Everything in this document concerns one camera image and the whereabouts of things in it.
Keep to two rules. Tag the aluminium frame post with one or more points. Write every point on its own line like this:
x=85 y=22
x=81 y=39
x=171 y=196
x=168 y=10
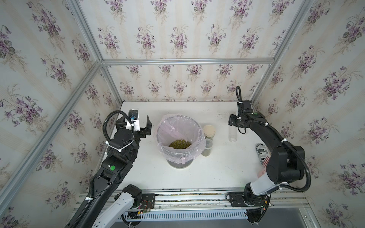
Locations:
x=80 y=17
x=282 y=47

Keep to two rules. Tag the jar with beige lid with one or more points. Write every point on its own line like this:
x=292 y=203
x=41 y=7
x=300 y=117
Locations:
x=209 y=131

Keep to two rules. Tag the aluminium frame crossbar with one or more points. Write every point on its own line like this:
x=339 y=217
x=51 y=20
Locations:
x=204 y=61

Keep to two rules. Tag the aluminium frame post left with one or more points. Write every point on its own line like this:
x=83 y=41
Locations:
x=80 y=17

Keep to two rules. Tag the aluminium frame post right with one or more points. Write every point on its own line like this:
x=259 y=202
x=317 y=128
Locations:
x=282 y=47

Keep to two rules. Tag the mung beans in bin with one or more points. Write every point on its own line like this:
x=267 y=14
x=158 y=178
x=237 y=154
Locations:
x=180 y=144

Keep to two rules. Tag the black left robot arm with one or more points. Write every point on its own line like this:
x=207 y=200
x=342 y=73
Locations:
x=122 y=150

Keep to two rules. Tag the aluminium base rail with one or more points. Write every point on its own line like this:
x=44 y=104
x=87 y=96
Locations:
x=132 y=205

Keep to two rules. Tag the clear jar with mung beans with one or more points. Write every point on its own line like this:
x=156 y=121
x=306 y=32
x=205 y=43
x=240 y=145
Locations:
x=232 y=135

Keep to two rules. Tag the open clear jar middle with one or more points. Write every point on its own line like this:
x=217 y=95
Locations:
x=207 y=150

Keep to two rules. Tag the mesh bin with plastic bag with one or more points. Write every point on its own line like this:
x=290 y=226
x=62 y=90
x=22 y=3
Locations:
x=175 y=127

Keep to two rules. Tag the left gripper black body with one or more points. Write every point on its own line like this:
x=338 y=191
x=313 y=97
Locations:
x=142 y=131

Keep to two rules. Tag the pink pen holder cup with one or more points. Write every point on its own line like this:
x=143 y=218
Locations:
x=261 y=172

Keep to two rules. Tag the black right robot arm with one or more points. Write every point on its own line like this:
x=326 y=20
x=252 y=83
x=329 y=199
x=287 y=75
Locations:
x=286 y=167

